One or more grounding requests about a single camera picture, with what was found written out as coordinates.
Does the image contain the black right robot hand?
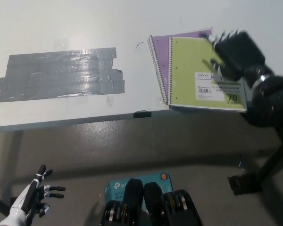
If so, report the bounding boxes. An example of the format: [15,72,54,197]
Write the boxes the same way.
[201,29,267,82]

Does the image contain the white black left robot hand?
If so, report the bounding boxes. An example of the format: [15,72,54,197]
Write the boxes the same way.
[10,164,66,218]

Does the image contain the green Mead spiral notebook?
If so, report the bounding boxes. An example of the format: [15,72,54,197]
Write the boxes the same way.
[167,36,248,113]

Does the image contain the black robot body blocks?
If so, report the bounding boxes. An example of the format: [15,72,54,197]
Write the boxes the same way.
[101,178,202,226]

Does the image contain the grey table leg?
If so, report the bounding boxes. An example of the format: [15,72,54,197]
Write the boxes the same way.
[14,130,24,189]

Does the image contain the purple spiral notebook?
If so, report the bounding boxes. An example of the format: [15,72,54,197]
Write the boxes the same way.
[147,27,213,106]

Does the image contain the teal tp-link box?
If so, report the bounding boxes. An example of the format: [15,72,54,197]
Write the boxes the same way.
[105,171,174,208]

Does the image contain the small black tape piece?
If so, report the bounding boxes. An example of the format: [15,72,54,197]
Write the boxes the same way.
[133,111,152,119]

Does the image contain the grey duct tape patch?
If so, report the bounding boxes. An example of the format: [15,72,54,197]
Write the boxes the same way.
[0,47,125,103]

